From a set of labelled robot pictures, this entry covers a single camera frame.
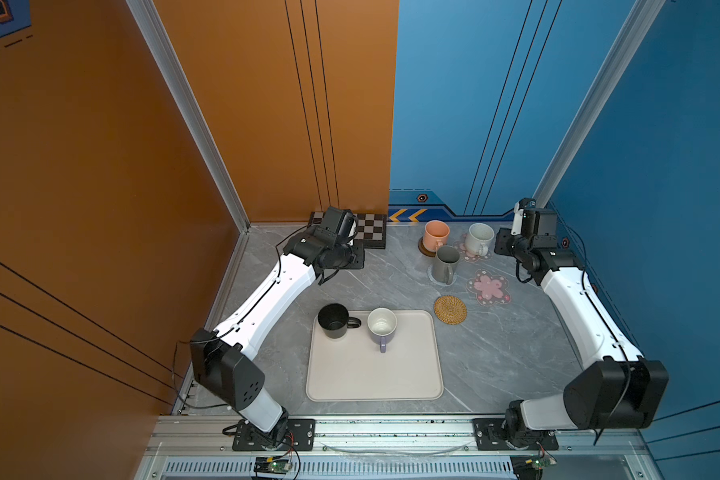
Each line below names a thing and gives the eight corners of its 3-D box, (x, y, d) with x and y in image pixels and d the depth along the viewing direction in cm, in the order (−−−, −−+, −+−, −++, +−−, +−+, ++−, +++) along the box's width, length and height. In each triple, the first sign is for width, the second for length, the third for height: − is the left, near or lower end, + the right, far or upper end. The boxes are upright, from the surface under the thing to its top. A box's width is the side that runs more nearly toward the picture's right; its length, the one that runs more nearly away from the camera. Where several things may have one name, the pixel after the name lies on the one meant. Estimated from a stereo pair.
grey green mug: (435, 291, 103) (441, 271, 94) (431, 266, 110) (436, 245, 100) (456, 291, 103) (464, 271, 94) (450, 266, 110) (458, 245, 100)
